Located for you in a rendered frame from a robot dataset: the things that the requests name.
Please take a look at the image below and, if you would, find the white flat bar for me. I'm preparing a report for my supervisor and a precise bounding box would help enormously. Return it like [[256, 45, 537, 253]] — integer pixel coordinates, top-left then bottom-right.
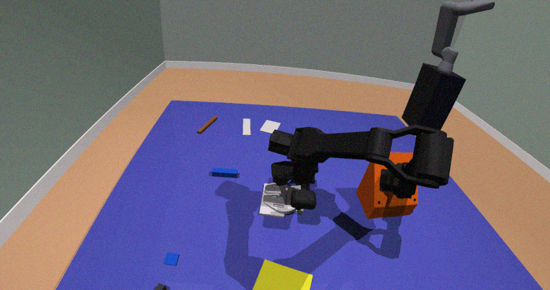
[[243, 119, 250, 136]]

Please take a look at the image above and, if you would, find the blue rectangular block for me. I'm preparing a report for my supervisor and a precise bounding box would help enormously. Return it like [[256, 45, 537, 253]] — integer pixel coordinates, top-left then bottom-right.
[[212, 168, 237, 178]]

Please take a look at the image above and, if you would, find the brown flat bar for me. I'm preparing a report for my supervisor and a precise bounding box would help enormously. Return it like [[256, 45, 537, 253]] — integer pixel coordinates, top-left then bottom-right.
[[197, 116, 217, 134]]

